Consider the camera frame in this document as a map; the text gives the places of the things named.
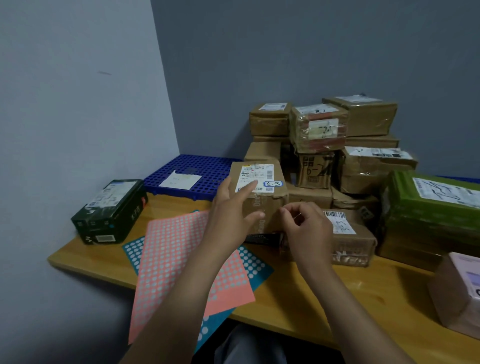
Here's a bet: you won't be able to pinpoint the person's right hand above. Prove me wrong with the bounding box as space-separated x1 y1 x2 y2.
279 201 337 277

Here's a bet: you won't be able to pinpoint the person's left hand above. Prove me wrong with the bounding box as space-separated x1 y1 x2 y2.
200 176 265 256

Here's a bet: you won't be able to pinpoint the black and pink box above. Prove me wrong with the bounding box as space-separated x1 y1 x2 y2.
245 232 282 248

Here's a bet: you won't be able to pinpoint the brown box with blue-marked label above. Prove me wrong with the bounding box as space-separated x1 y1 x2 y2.
228 160 290 235

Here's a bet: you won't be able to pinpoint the pink dot sticker sheet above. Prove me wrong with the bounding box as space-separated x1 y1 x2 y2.
128 209 257 345

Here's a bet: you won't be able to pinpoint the teal sticker sheet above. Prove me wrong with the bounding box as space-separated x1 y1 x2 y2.
121 209 275 353

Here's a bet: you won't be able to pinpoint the light green parcel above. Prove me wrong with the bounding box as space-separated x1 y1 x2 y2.
378 170 480 256

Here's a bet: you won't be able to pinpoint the dark green box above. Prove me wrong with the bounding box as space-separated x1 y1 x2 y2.
71 179 149 245

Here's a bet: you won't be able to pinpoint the pile of brown parcels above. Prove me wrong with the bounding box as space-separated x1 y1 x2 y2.
243 95 451 272

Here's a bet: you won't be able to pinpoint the large pink box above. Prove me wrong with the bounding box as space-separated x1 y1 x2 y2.
427 251 480 340

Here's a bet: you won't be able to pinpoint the person's left forearm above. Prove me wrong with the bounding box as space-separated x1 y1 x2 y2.
119 239 241 364

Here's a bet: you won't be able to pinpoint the person's right forearm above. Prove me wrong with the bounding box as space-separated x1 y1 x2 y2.
299 258 415 364

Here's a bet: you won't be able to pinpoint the person's grey trousers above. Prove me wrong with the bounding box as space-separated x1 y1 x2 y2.
213 324 290 364

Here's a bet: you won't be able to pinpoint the blue plastic grid pallet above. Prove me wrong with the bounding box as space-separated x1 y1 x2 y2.
436 175 480 185
143 154 243 202

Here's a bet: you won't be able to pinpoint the white paper note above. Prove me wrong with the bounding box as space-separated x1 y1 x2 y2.
158 170 203 191

